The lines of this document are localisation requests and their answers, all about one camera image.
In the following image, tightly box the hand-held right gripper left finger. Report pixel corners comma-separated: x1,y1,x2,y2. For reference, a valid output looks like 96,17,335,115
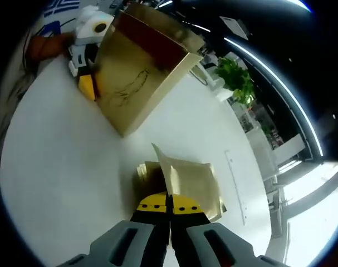
57,193,169,267

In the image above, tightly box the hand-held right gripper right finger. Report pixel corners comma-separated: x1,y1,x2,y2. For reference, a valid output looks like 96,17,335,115
170,194,283,267

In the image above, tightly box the gold mask box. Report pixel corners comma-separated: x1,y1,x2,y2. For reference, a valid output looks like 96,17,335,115
95,2,204,139

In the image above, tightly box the gold mask packet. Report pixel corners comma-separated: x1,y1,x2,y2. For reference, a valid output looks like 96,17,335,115
151,143,224,215

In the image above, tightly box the stack of gold masks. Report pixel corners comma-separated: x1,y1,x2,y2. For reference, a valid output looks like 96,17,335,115
133,160,227,223

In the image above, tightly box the person's left hand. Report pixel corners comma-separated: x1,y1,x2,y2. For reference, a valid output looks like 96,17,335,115
31,32,76,60

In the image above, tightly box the white table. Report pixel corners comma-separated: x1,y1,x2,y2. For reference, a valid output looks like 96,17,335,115
0,55,272,267

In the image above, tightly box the white plant pot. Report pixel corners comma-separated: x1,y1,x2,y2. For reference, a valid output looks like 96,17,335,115
210,75,233,101

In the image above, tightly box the white ceiling panel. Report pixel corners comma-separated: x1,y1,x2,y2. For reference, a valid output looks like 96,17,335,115
220,15,249,41

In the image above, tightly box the green potted plant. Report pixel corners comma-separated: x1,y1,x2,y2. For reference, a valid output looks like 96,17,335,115
214,57,256,105

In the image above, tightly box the long curved ceiling light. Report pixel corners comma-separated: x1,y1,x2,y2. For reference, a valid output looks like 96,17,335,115
223,37,324,156

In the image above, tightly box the wide ceiling light strip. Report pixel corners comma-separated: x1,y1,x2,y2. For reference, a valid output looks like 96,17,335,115
285,0,314,13

